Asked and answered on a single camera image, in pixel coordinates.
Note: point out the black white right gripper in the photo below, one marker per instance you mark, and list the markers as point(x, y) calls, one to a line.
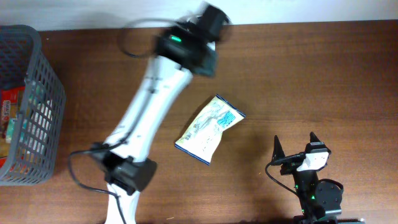
point(278, 152)

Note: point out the teal tissue pack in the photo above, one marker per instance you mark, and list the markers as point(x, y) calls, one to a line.
point(10, 130)

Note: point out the orange spaghetti packet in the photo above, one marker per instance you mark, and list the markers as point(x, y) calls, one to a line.
point(10, 105)

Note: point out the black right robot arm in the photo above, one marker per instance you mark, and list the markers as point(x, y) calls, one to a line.
point(320, 199)

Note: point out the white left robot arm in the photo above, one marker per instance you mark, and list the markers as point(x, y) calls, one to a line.
point(182, 50)

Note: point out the grey plastic mesh basket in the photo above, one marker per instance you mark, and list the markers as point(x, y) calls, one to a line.
point(34, 144)

